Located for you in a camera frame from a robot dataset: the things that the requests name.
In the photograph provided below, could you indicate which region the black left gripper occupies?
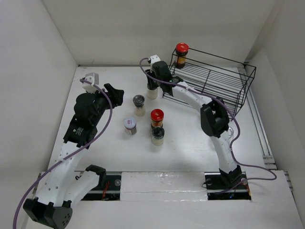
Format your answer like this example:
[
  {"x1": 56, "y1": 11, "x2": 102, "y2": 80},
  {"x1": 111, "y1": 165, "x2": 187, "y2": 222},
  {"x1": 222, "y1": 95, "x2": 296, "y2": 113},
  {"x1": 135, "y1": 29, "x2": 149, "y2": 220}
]
[{"x1": 87, "y1": 83, "x2": 123, "y2": 125}]

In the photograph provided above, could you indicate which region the orange label jar red lid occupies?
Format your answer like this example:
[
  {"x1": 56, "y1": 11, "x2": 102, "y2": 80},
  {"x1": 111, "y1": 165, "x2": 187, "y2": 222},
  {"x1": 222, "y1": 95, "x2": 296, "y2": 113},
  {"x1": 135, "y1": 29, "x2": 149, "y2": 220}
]
[{"x1": 151, "y1": 109, "x2": 164, "y2": 128}]

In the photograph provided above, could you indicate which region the black wire rack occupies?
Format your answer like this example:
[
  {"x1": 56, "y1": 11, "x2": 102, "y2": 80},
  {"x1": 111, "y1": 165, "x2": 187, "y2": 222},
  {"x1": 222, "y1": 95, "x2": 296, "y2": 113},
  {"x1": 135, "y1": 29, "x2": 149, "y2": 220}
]
[{"x1": 169, "y1": 48, "x2": 257, "y2": 115}]

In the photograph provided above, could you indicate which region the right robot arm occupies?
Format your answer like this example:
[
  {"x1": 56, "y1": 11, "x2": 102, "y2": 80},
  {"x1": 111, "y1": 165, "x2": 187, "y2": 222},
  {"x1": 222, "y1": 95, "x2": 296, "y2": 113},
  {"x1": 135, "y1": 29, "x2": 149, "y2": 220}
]
[{"x1": 148, "y1": 58, "x2": 242, "y2": 189}]

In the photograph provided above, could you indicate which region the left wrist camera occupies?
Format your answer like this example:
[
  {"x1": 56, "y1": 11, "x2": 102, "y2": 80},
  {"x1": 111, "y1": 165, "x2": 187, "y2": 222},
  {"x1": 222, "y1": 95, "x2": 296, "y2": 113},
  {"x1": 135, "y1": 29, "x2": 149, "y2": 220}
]
[{"x1": 82, "y1": 73, "x2": 99, "y2": 94}]

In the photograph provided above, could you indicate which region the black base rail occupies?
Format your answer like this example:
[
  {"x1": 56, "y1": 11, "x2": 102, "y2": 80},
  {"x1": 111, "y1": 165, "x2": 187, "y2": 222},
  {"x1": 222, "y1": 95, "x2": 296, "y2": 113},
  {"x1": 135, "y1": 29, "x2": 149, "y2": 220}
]
[{"x1": 83, "y1": 171, "x2": 251, "y2": 201}]

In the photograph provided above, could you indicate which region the black pump cap salt bottle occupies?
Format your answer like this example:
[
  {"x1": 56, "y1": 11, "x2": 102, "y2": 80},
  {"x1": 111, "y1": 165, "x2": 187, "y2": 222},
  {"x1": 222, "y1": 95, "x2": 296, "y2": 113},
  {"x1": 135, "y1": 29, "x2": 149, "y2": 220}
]
[{"x1": 147, "y1": 83, "x2": 158, "y2": 100}]

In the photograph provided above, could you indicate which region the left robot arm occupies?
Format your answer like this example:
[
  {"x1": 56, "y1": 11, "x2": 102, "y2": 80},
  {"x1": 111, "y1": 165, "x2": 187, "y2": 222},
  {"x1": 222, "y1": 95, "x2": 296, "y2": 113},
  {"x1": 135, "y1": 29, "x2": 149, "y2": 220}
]
[{"x1": 23, "y1": 81, "x2": 124, "y2": 229}]

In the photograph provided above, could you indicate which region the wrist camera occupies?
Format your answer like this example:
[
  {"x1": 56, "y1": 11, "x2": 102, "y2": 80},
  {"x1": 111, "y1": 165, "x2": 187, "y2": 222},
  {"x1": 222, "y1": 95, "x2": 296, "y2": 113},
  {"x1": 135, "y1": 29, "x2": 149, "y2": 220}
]
[
  {"x1": 147, "y1": 55, "x2": 161, "y2": 65},
  {"x1": 82, "y1": 73, "x2": 99, "y2": 94}
]

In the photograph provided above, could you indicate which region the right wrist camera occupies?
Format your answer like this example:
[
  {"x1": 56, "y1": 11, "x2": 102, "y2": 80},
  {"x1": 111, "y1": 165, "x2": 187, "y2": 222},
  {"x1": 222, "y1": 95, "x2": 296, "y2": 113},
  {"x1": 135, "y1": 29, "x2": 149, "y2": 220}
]
[{"x1": 147, "y1": 55, "x2": 161, "y2": 65}]

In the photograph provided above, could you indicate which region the black knob cap salt bottle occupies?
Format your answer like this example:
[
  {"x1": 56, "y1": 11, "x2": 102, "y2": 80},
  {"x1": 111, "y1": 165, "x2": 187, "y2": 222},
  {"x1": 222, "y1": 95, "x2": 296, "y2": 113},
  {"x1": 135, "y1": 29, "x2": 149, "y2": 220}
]
[{"x1": 152, "y1": 126, "x2": 165, "y2": 146}]

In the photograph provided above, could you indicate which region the dark sauce jar red lid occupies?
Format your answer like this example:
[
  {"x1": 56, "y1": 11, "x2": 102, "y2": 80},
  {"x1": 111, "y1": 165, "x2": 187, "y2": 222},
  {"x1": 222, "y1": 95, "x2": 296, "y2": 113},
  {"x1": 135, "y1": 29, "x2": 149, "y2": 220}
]
[{"x1": 174, "y1": 42, "x2": 189, "y2": 69}]

